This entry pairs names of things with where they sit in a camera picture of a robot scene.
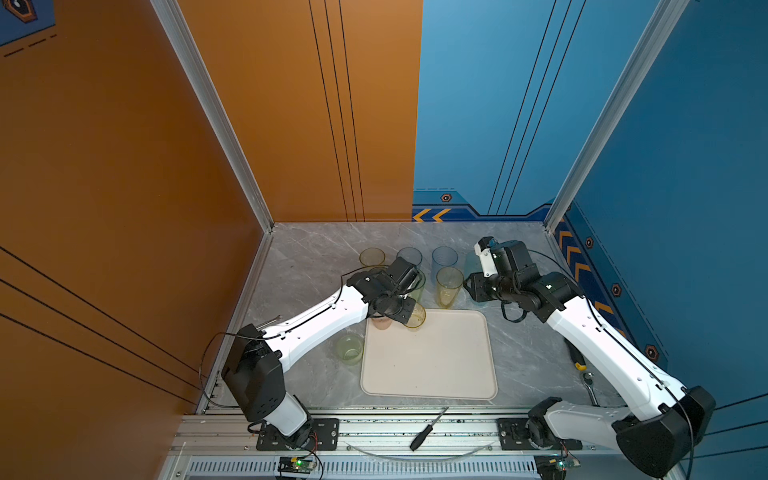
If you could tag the yellow short glass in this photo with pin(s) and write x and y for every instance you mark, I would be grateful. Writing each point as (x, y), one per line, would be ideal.
(417, 318)

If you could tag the right green circuit board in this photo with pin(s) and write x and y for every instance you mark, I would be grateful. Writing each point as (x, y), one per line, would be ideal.
(548, 468)

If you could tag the pink short glass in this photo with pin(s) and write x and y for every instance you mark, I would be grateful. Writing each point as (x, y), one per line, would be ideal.
(381, 323)

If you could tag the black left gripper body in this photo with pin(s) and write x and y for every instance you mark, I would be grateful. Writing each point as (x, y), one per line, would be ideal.
(401, 309)

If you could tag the teal tall glass back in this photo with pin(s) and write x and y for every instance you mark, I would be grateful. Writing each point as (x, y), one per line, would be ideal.
(472, 264)

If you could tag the green tall glass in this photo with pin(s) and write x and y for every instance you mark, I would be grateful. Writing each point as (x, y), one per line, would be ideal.
(417, 289)

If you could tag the black handled screwdriver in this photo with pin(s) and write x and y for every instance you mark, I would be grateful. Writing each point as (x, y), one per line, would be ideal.
(426, 431)

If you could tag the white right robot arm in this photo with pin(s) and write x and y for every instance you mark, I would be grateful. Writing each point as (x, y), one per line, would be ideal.
(662, 420)

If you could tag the left green circuit board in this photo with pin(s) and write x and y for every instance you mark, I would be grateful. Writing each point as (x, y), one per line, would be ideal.
(297, 468)

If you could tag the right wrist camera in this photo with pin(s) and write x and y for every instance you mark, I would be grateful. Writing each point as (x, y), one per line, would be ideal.
(483, 250)

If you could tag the yellow black screwdriver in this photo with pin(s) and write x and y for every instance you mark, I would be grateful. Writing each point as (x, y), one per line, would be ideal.
(577, 357)

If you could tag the blue tall glass back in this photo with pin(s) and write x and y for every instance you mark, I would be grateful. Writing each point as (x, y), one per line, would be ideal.
(442, 257)

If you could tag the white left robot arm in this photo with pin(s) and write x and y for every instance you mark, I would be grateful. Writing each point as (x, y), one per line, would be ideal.
(259, 356)

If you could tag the amber tall glass back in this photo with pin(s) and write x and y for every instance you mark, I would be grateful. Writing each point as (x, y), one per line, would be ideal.
(372, 257)

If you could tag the cream rectangular tray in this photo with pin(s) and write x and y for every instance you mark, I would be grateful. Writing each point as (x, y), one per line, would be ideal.
(448, 357)

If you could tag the green circuit board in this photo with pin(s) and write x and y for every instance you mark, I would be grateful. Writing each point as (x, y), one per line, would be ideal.
(297, 468)
(548, 468)

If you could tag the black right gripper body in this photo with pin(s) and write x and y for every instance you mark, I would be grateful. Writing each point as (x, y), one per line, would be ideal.
(488, 288)

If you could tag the red handled ratchet wrench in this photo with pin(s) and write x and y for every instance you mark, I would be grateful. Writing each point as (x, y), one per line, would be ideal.
(588, 382)

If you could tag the green short glass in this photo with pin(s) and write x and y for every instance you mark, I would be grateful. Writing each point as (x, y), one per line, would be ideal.
(349, 349)

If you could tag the grey-blue tall glass back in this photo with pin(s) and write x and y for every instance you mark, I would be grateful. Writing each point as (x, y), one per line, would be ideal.
(411, 255)

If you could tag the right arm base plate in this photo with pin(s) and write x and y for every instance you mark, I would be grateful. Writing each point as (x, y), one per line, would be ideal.
(521, 434)

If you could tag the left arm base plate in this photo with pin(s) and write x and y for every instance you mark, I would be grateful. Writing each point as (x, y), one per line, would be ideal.
(316, 435)

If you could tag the aluminium front rail frame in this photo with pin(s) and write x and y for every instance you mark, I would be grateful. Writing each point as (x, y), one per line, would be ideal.
(386, 443)

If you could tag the yellow tall glass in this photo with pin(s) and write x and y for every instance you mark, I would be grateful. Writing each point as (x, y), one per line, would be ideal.
(449, 281)

